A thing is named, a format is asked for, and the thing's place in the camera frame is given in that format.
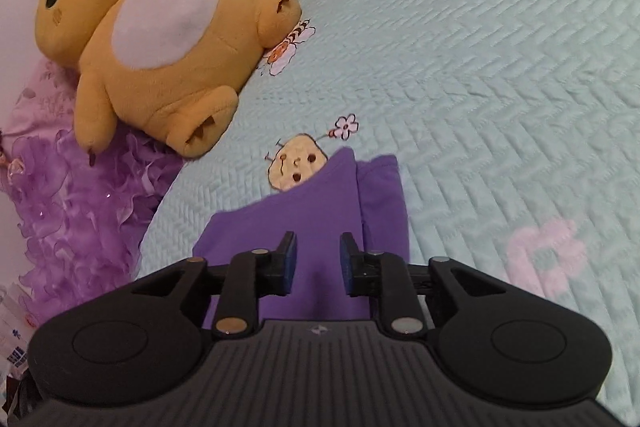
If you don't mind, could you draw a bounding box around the purple t-shirt orange print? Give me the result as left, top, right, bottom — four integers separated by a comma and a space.
192, 147, 411, 323

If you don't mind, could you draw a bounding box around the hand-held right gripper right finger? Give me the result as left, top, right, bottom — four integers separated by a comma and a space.
339, 232, 507, 339

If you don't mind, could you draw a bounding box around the teal quilted bee-print bedspread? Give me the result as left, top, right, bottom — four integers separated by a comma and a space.
135, 0, 640, 423

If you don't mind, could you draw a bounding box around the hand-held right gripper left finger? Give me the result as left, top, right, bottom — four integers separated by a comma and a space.
131, 231, 299, 340

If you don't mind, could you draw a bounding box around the large yellow plush toy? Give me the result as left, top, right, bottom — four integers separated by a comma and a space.
34, 0, 303, 166

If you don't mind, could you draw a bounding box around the white printed plastic bag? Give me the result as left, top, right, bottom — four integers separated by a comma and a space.
0, 287, 38, 388

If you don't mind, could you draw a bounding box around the purple ruffled cloth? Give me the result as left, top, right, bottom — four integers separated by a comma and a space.
0, 127, 181, 313

